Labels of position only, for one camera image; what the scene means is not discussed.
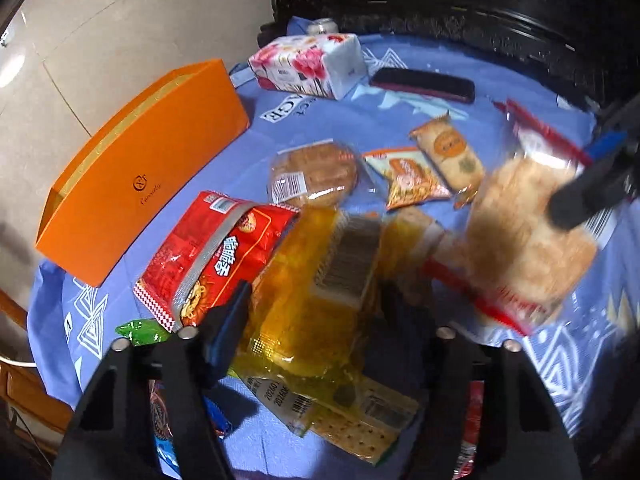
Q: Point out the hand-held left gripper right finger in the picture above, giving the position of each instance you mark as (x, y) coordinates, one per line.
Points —
(450, 385)

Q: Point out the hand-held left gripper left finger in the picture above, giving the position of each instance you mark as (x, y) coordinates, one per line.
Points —
(229, 322)

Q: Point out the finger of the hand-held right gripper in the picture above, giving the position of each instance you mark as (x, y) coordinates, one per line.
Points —
(609, 146)
(590, 192)

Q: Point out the large rice cracker bag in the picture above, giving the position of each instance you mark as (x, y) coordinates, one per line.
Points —
(520, 230)

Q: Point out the yellow transparent snack packet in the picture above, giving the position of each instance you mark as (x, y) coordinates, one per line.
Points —
(300, 280)

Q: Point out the orange cardboard box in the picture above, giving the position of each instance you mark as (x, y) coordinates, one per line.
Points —
(150, 170)

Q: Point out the round pastry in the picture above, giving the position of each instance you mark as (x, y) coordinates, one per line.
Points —
(320, 170)

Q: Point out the red snack packet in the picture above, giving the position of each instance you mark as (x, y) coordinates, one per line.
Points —
(470, 435)

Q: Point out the red noodle packet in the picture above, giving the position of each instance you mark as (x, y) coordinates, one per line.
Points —
(210, 245)

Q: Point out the green snack packet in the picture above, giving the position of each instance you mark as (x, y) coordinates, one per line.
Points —
(140, 332)

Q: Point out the cracker packet yellow-green label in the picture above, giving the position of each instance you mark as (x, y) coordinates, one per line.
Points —
(350, 425)

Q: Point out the blue snack packet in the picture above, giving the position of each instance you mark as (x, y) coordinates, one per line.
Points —
(162, 440)

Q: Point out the orange rice cracker packet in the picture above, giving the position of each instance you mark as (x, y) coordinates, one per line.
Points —
(447, 152)

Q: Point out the orange triangular snack packet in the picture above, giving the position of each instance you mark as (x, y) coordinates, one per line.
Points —
(410, 180)

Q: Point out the black oblong case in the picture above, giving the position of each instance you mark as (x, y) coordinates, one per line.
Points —
(425, 85)

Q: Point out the brown wooden chair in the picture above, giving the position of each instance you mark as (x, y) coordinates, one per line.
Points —
(30, 390)

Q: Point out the blue printed tablecloth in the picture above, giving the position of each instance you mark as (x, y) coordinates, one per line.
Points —
(325, 120)

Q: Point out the floral tissue pack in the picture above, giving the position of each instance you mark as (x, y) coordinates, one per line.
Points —
(305, 60)

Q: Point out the metal drink can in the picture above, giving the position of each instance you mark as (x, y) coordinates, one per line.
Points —
(322, 27)

